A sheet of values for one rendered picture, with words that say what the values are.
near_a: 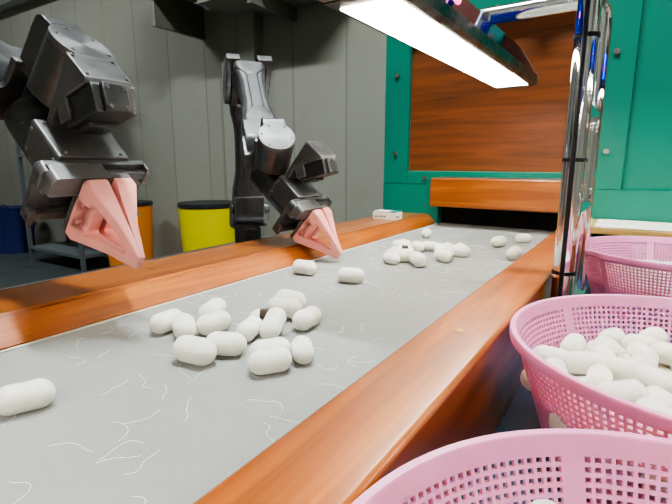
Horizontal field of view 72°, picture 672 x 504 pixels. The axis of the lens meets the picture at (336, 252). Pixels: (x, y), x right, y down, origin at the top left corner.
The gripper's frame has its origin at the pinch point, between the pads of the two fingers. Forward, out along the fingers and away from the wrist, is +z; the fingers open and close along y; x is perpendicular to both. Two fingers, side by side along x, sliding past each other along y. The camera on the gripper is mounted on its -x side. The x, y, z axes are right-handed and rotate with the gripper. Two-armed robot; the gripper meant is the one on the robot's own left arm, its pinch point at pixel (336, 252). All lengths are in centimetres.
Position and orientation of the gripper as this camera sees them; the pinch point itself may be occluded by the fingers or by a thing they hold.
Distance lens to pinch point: 73.1
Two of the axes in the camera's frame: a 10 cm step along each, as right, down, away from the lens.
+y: 5.5, -1.6, 8.2
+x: -5.4, 6.8, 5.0
